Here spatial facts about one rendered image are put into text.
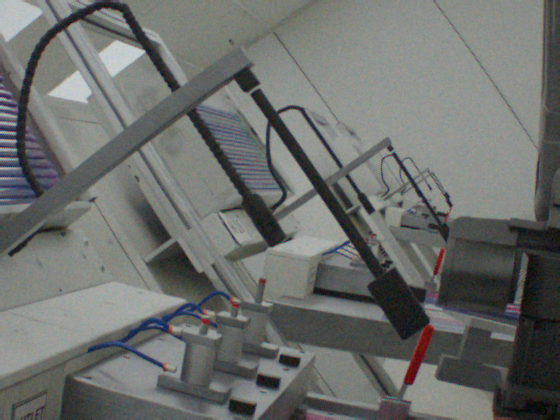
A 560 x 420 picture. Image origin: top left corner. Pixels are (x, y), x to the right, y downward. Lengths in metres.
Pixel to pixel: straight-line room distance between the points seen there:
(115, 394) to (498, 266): 0.31
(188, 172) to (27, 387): 1.33
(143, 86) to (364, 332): 0.59
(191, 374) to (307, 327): 1.09
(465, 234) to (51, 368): 0.34
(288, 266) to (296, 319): 0.21
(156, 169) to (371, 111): 6.70
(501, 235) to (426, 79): 7.66
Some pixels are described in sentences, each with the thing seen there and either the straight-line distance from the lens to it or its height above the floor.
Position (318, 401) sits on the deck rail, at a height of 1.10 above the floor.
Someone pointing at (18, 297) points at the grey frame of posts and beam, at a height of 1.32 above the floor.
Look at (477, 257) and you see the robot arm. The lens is 0.84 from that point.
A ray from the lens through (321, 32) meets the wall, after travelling 8.60.
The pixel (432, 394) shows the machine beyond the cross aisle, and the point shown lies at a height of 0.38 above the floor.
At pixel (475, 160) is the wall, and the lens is 8.47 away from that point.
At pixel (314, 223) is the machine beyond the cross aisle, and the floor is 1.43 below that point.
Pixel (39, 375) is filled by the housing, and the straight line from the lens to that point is 0.70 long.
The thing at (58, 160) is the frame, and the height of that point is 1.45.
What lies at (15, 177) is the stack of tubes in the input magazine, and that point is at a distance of 0.99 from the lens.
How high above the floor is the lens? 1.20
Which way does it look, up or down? 4 degrees up
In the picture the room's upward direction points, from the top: 34 degrees counter-clockwise
